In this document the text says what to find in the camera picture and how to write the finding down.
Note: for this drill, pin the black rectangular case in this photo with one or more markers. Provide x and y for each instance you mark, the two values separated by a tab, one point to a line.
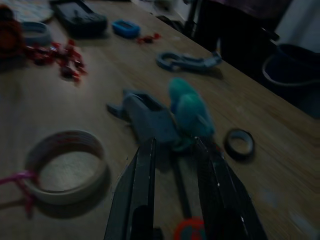
80	17

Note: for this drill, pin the grey plastic printed part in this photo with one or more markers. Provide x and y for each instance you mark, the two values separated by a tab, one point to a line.
150	117

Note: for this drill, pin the white tape roll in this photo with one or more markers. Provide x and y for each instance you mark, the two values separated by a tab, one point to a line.
67	166

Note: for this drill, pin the grey round bowl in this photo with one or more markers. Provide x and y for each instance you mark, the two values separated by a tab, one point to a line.
35	32

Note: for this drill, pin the pink ribbon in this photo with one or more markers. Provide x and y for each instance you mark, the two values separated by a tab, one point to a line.
23	186

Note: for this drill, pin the orange teal round object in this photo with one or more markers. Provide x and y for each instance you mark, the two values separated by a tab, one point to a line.
189	228

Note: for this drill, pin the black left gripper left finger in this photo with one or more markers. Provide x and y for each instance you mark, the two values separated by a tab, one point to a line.
140	190

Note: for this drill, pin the small black tape roll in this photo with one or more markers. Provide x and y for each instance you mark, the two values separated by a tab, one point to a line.
240	144

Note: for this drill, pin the teal plush toy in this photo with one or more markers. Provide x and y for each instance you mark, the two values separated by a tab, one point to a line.
191	110

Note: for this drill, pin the blue rubber case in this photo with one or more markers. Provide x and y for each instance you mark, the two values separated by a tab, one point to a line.
125	28

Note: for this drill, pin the small red wrappers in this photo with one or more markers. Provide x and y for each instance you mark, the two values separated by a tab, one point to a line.
149	38

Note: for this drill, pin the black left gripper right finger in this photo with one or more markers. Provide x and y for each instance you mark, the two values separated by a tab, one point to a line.
222	195

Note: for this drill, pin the dark blue bucket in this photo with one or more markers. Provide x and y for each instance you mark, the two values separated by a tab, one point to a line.
296	70

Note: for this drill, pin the white patterned plate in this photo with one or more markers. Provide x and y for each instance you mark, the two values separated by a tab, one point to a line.
30	10

